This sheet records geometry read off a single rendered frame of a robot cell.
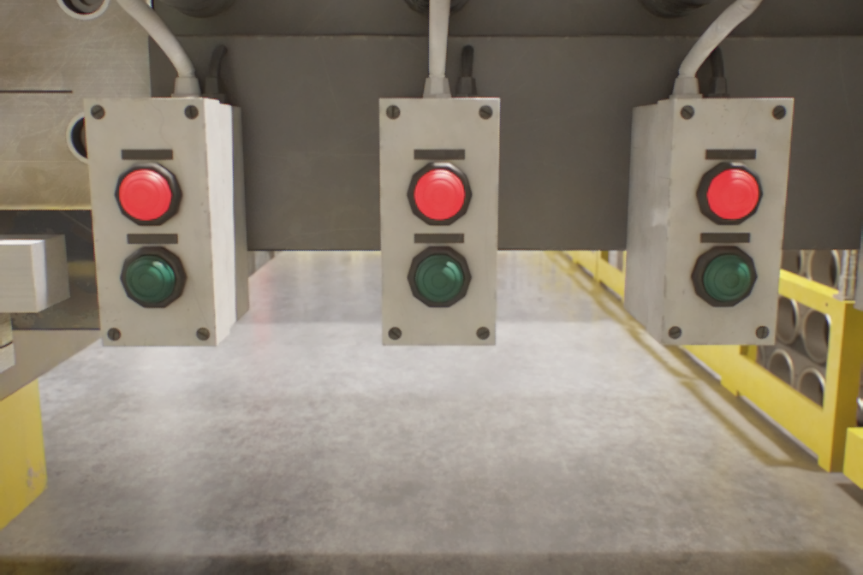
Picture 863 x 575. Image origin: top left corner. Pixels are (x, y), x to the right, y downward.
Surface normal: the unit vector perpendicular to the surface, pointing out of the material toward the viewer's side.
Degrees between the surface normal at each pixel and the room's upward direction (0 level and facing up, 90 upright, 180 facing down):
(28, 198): 90
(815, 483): 0
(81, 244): 90
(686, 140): 90
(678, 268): 90
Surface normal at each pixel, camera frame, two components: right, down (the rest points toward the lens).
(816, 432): -1.00, 0.00
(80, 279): 0.01, 0.16
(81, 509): 0.00, -0.99
